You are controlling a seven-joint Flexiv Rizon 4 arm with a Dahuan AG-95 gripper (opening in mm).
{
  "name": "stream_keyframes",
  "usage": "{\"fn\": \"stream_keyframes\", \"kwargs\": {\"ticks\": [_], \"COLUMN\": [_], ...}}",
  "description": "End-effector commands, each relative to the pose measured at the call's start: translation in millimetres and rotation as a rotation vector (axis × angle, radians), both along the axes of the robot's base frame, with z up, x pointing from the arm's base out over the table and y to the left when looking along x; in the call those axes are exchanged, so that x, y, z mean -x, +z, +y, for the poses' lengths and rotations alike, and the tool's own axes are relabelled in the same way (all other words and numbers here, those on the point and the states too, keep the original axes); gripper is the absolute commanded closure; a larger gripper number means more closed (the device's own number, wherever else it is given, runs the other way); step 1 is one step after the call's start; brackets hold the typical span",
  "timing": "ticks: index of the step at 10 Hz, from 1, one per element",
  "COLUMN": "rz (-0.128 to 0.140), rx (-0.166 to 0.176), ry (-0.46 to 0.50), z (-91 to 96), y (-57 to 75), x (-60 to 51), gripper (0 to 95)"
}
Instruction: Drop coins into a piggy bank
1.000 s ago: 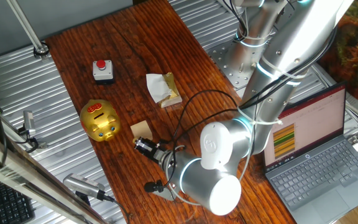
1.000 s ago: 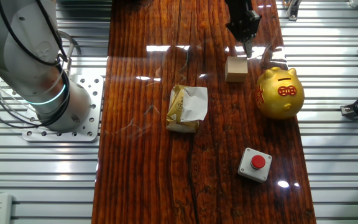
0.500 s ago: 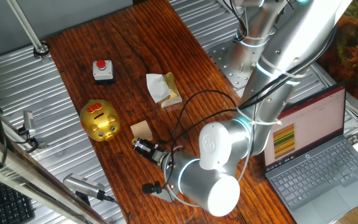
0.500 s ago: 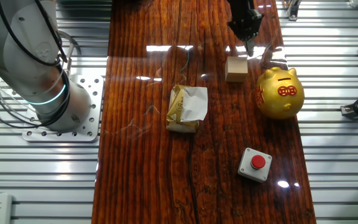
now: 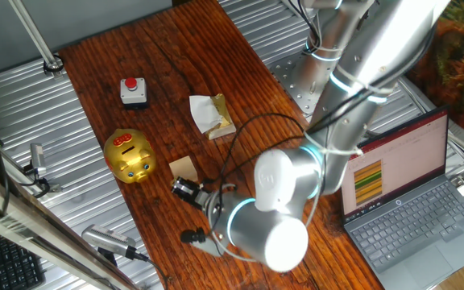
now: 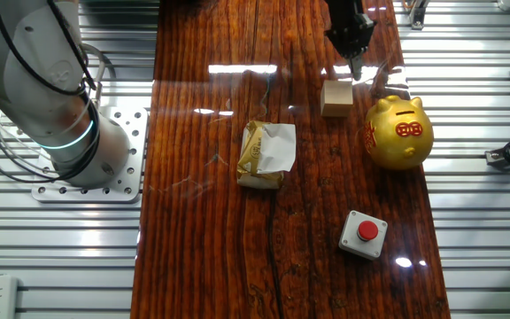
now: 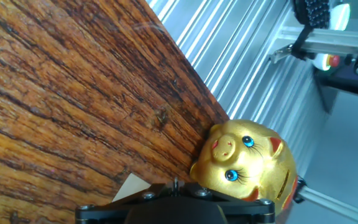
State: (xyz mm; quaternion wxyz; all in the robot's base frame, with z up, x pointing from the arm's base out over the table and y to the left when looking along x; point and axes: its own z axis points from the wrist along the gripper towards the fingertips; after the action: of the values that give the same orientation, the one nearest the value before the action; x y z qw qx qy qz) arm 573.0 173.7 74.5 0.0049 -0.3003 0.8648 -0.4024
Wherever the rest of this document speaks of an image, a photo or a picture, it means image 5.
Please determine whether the colourful patterned cloth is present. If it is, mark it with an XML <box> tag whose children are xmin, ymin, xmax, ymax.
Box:
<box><xmin>407</xmin><ymin>0</ymin><xmax>464</xmax><ymax>148</ymax></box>

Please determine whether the grey box red push button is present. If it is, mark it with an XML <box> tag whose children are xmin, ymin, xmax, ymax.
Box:
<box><xmin>119</xmin><ymin>76</ymin><xmax>149</xmax><ymax>110</ymax></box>

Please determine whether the golden piggy bank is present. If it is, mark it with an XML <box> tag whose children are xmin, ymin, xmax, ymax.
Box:
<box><xmin>102</xmin><ymin>127</ymin><xmax>157</xmax><ymax>184</ymax></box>

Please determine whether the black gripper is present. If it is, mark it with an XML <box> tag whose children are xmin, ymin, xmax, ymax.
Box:
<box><xmin>171</xmin><ymin>176</ymin><xmax>211</xmax><ymax>209</ymax></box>

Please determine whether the light wooden cube block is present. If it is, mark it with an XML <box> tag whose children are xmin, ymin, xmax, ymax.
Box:
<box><xmin>168</xmin><ymin>155</ymin><xmax>199</xmax><ymax>183</ymax></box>

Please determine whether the silver depth camera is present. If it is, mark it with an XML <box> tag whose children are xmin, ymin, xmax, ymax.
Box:
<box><xmin>81</xmin><ymin>224</ymin><xmax>139</xmax><ymax>259</ymax></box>

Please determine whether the black keyboard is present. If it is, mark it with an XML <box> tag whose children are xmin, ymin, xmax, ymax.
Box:
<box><xmin>0</xmin><ymin>226</ymin><xmax>47</xmax><ymax>290</ymax></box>

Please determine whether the silver metal stand pole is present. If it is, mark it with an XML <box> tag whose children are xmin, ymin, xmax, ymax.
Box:
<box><xmin>0</xmin><ymin>163</ymin><xmax>140</xmax><ymax>290</ymax></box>
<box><xmin>8</xmin><ymin>0</ymin><xmax>64</xmax><ymax>77</ymax></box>

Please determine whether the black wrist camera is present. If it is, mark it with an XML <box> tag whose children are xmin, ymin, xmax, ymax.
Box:
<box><xmin>180</xmin><ymin>227</ymin><xmax>208</xmax><ymax>245</ymax></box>

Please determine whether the grey laptop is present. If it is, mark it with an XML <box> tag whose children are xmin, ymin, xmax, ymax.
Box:
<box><xmin>340</xmin><ymin>105</ymin><xmax>464</xmax><ymax>290</ymax></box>

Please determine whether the gold white snack packet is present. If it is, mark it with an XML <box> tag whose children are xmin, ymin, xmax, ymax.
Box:
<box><xmin>188</xmin><ymin>93</ymin><xmax>237</xmax><ymax>141</ymax></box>

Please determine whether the silver perforated base plate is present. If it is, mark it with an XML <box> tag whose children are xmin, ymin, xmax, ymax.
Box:
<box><xmin>270</xmin><ymin>54</ymin><xmax>329</xmax><ymax>120</ymax></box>

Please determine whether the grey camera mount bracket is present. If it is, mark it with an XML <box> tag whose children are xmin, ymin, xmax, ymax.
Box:
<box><xmin>197</xmin><ymin>239</ymin><xmax>226</xmax><ymax>259</ymax></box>

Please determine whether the black cable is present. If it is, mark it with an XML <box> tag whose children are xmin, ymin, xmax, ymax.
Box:
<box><xmin>211</xmin><ymin>135</ymin><xmax>309</xmax><ymax>186</ymax></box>
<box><xmin>211</xmin><ymin>112</ymin><xmax>308</xmax><ymax>190</ymax></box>

